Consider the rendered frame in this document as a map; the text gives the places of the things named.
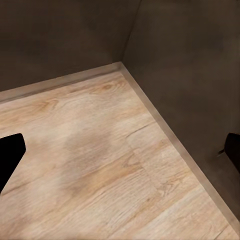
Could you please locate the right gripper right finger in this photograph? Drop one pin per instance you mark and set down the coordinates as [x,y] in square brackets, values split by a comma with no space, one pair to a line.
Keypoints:
[232,149]

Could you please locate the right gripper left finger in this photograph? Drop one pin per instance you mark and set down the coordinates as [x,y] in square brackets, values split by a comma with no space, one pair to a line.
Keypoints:
[12,149]

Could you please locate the oven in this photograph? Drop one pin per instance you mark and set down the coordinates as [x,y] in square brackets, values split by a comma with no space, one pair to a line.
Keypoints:
[229,169]

